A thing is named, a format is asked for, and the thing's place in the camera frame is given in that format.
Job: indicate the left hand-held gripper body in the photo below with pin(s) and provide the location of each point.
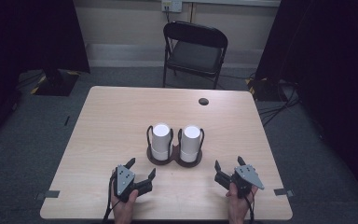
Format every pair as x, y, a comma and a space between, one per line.
125, 180

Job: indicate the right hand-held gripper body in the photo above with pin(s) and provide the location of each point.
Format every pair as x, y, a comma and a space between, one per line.
245, 179

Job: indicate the dark double cup holder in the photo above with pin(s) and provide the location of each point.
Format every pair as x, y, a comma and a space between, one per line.
174, 158

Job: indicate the person's left hand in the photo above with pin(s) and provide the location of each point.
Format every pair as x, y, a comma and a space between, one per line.
124, 208

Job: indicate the person's right hand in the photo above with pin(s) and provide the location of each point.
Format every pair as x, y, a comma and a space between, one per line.
237, 207

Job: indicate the grey tape strip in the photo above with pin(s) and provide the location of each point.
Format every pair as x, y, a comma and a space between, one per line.
282, 192
51, 194

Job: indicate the black round table grommet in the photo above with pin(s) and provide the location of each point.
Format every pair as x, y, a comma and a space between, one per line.
203, 101

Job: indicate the black folding chair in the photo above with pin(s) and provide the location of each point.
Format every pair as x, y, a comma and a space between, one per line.
195, 56

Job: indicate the black curtain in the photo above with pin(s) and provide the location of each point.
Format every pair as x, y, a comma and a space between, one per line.
18, 46
332, 77

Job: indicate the black stand base plate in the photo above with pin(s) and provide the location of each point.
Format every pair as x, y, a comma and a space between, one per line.
265, 90
57, 85

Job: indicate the white wall socket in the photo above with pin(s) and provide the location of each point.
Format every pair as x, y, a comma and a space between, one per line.
172, 5

